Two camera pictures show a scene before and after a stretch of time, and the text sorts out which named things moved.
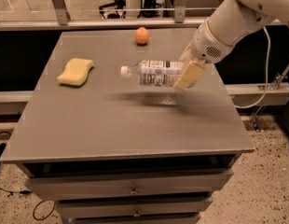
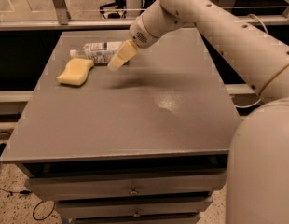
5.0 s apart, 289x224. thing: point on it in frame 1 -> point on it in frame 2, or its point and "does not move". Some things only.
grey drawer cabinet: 109,151 does not move
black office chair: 119,3 does not move
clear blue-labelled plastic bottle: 154,72 -> 101,52
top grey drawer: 135,183 does not move
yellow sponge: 75,72 does not move
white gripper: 205,45 -> 137,32
